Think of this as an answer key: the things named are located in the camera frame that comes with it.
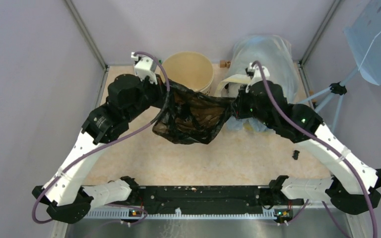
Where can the white toothed cable rail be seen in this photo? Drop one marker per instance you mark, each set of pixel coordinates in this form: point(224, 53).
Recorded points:
point(126, 214)

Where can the blue perforated lamp panel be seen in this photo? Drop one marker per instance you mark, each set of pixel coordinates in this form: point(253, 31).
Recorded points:
point(363, 34)

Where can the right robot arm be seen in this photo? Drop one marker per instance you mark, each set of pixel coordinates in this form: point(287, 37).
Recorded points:
point(352, 186)

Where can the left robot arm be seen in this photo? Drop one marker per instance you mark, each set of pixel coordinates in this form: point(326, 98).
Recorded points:
point(66, 197)

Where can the small wooden block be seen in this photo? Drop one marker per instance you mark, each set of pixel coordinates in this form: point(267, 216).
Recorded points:
point(224, 64)

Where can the beige round trash bin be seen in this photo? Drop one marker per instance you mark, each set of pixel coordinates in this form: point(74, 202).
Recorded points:
point(190, 69)

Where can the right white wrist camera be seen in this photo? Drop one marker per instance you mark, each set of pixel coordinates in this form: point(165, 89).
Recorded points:
point(256, 73)

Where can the small black plastic clip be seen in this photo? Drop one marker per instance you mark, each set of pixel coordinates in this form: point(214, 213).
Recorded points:
point(295, 154)

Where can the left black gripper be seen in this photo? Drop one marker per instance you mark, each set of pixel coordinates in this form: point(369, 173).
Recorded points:
point(159, 102)

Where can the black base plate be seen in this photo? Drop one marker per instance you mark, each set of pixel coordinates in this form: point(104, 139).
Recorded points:
point(207, 200)

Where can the large translucent plastic bag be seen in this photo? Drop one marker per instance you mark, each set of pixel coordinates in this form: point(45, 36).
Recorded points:
point(274, 53)

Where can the blue plastic bag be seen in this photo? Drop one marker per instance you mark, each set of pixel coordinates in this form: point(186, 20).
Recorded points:
point(249, 124)

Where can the blue tripod stand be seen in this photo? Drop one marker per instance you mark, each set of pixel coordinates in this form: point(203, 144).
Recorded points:
point(321, 99)

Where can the black trash bag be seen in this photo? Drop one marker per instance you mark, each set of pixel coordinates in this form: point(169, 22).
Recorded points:
point(192, 117)

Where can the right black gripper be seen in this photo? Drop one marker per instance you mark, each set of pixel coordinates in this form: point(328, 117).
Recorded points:
point(237, 104)

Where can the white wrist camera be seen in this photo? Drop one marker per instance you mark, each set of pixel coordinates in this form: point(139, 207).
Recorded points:
point(145, 66)
point(256, 73)

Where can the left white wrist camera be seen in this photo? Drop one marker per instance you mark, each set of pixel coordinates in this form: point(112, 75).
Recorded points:
point(145, 66)

